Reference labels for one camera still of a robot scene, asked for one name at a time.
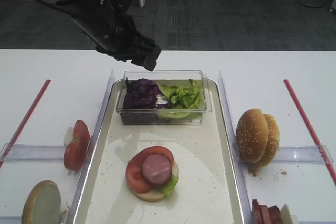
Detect lettuce leaf on bun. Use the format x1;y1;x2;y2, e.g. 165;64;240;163
158;175;178;197

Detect tomato slice on tray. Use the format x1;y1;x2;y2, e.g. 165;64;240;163
125;146;174;193

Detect upright bun half left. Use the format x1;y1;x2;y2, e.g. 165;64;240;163
22;180;61;224

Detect red strip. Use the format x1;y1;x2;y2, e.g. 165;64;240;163
0;79;51;167
283;79;335;184

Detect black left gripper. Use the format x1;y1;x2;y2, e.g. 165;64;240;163
63;0;162;71

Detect silver metal tray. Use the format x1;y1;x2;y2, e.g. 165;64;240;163
66;79;248;224

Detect bottom bun on tray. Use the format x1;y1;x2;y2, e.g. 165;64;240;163
127;162;179;202

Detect purple cabbage in container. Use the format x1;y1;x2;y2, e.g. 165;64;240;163
123;78;173;109

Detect right upper clear rail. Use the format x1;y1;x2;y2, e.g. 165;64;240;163
273;145;333;164

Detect clear plastic container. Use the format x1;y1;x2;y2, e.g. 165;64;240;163
115;70;212;125

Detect green lettuce in container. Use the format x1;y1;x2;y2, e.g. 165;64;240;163
156;79;201;109

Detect sesame bun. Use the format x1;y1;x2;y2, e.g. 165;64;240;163
258;114;280;167
236;109;269;163

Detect upright tomato slices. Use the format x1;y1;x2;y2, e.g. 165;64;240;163
64;120;90;171

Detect sesame bun front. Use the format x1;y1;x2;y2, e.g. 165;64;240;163
236;109;269;163

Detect left clear long divider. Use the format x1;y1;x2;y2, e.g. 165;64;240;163
65;71;115;224

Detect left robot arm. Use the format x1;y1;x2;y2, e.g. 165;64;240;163
15;0;161;71

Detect left red strip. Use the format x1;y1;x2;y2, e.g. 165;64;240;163
0;79;51;167

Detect clear rail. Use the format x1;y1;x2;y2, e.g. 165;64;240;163
1;143;65;162
273;145;333;164

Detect right red strip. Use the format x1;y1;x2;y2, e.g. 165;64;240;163
283;79;335;184

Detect sliced sausage stack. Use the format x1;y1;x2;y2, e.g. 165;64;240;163
252;199;283;224

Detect left upper clear rail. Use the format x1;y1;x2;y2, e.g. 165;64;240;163
1;143;65;162

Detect sesame bun rear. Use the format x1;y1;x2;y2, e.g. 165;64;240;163
258;114;280;167

